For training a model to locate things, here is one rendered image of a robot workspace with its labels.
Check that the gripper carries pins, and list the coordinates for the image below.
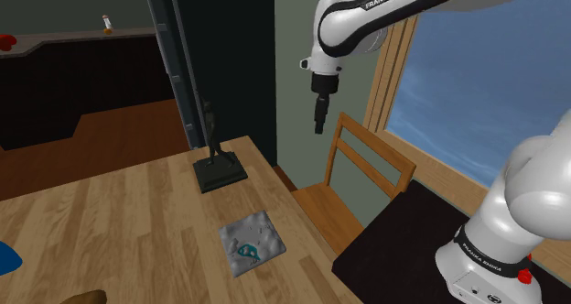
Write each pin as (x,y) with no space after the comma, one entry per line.
(324,84)

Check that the wooden framed window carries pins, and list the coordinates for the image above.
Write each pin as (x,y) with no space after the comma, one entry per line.
(468,93)

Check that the blue rounded object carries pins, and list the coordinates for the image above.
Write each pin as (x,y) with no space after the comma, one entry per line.
(6,258)

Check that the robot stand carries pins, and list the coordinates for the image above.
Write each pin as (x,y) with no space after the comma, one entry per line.
(392,249)

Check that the dark kitchen counter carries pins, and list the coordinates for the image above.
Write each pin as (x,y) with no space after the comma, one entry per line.
(67,84)

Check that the dark door with grey frame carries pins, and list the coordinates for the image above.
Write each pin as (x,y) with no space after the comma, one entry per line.
(223,71)

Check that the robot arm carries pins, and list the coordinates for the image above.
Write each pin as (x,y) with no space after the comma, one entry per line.
(499,231)

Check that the brown rounded object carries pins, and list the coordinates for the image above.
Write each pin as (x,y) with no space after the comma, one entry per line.
(87,297)

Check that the wooden table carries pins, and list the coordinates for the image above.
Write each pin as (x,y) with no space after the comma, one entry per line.
(111,231)

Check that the grey square cloth teal print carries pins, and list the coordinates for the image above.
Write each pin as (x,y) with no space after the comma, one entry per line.
(249,236)

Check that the wooden chair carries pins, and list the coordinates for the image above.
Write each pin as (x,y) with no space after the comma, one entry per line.
(325,209)

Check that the black figure on base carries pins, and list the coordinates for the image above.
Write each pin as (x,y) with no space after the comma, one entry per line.
(219,172)

